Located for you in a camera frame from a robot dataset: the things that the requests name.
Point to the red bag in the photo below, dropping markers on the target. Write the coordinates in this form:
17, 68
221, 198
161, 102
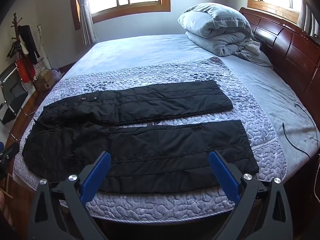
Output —
23, 71

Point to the wide wooden frame window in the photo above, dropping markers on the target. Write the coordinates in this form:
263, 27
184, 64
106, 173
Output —
130, 8

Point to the hanging black garment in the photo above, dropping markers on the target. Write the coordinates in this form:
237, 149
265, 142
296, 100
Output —
28, 40

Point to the white curtain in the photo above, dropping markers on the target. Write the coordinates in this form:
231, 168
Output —
308, 20
86, 25

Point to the light blue bed sheet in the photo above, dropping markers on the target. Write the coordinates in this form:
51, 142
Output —
150, 50

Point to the white plastic bag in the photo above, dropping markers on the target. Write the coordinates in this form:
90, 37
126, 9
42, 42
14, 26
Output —
58, 74

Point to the cardboard box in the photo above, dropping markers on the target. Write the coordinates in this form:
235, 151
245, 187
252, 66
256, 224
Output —
43, 82

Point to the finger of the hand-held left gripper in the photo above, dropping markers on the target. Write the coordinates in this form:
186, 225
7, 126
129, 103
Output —
11, 151

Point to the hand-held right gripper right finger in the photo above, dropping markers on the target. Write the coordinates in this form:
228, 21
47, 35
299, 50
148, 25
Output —
223, 173

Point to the black metal chair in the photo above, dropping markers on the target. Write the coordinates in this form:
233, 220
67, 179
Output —
12, 92

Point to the folded grey comforter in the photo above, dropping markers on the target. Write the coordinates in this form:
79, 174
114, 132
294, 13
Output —
225, 45

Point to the wooden coat rack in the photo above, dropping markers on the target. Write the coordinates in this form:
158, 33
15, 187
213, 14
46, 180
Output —
16, 23

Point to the narrow wooden frame window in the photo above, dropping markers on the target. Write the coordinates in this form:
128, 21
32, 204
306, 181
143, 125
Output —
272, 10

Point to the black jacket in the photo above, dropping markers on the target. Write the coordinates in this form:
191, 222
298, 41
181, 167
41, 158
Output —
150, 150

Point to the grey quilted mattress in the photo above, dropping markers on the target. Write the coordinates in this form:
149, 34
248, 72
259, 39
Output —
155, 75

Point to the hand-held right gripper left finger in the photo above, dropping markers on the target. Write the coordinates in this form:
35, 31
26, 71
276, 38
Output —
96, 172

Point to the grey pillow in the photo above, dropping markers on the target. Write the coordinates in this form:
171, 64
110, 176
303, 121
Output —
212, 17

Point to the wooden headboard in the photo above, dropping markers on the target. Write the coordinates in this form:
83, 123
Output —
287, 42

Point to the white garment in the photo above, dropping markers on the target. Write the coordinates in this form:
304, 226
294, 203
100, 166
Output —
253, 48

